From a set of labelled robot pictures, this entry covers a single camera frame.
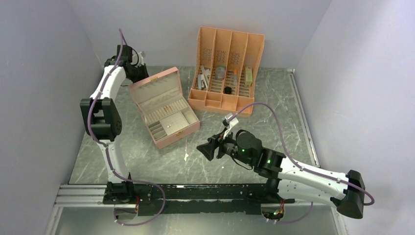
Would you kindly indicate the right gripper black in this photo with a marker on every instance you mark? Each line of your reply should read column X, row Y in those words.
column 208, row 149

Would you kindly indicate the pink jewelry box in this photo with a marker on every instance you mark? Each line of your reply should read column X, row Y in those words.
column 159, row 99

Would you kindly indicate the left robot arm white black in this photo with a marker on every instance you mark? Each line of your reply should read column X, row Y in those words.
column 103, row 122

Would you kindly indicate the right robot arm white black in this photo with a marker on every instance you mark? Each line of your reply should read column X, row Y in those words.
column 288, row 179

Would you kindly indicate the black round cap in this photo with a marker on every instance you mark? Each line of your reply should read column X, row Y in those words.
column 227, row 90

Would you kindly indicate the grey stapler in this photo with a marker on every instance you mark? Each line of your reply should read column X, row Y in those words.
column 202, row 79

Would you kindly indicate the clear tape roll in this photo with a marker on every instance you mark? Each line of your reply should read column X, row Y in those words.
column 220, row 72

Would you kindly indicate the green rectangular box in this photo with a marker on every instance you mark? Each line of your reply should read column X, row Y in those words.
column 248, row 76

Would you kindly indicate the orange capped tube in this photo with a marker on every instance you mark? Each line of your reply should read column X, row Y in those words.
column 235, row 77

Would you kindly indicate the orange desk file organizer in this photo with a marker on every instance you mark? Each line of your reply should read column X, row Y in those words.
column 234, row 50

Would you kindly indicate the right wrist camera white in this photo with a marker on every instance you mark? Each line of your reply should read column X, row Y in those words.
column 229, row 122

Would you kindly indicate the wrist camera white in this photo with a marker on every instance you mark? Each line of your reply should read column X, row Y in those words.
column 138, row 59
column 229, row 122

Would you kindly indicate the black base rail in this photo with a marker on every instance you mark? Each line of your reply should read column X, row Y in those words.
column 186, row 199

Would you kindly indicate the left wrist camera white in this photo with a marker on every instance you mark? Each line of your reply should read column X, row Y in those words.
column 138, row 59

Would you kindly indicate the aluminium frame rail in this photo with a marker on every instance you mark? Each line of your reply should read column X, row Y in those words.
column 80, row 196

